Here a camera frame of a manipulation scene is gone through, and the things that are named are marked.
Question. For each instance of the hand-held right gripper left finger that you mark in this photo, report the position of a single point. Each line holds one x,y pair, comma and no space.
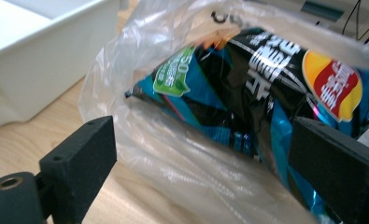
79,165

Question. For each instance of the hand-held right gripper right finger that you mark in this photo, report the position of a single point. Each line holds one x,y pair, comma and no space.
334,168

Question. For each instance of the clear plastic bag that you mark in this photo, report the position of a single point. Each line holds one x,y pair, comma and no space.
179,174

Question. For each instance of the blue and black chip bag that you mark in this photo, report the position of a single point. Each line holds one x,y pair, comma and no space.
235,93

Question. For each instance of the white plastic bin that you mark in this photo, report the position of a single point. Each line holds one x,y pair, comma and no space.
32,59

